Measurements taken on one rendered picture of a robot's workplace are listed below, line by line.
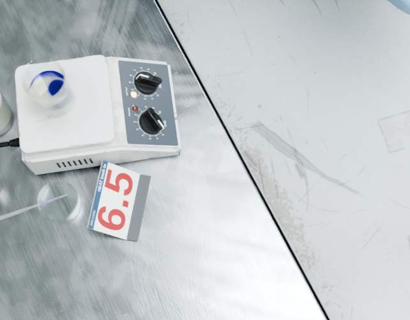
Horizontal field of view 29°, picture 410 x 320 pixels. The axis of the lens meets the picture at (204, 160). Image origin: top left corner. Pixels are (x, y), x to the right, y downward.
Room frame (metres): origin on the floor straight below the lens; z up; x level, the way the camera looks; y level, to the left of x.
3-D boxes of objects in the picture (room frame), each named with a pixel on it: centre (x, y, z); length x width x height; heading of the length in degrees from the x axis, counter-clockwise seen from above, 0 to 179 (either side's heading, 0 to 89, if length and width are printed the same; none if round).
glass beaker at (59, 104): (0.39, 0.18, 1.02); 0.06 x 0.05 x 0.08; 159
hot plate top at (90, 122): (0.39, 0.17, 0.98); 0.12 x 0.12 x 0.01; 2
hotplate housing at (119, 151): (0.39, 0.14, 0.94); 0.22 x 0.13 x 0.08; 92
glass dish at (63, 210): (0.28, 0.20, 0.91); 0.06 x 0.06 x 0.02
